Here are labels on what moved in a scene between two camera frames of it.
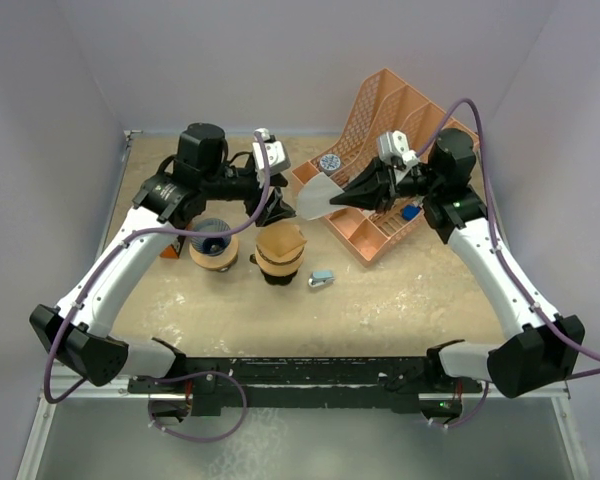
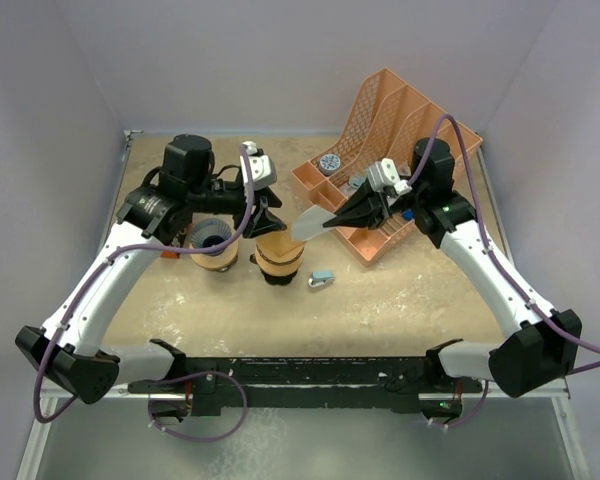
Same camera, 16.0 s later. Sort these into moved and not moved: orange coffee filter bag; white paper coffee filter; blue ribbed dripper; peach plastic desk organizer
Moved: white paper coffee filter
Not moved: orange coffee filter bag; blue ribbed dripper; peach plastic desk organizer
